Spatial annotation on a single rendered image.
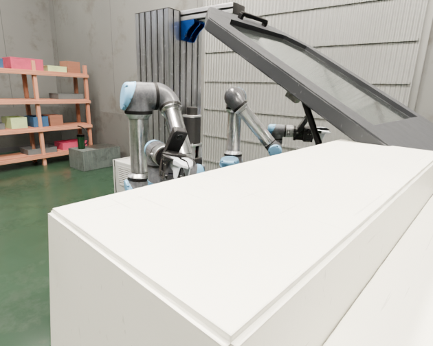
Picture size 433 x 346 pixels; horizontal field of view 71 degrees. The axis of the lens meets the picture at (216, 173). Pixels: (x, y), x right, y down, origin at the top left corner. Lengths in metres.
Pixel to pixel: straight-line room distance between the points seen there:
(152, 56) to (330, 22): 3.06
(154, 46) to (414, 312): 1.54
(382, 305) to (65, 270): 0.29
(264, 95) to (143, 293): 4.52
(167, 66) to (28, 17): 8.05
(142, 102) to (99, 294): 1.11
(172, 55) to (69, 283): 1.40
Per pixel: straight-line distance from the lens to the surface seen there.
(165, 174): 0.93
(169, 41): 1.60
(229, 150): 1.92
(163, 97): 1.33
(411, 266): 0.43
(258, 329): 0.17
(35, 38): 9.48
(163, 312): 0.19
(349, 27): 4.32
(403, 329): 0.33
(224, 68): 5.08
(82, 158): 6.56
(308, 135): 1.89
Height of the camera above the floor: 1.66
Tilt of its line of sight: 15 degrees down
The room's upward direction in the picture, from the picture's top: 2 degrees clockwise
